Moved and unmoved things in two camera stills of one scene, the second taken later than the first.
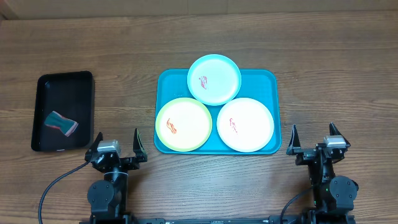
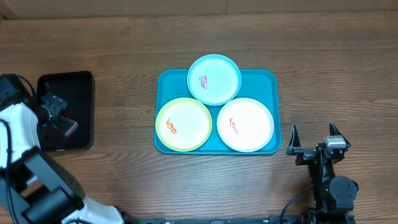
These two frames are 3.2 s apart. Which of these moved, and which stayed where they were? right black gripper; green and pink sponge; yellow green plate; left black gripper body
Moved: left black gripper body
Stayed: right black gripper; green and pink sponge; yellow green plate
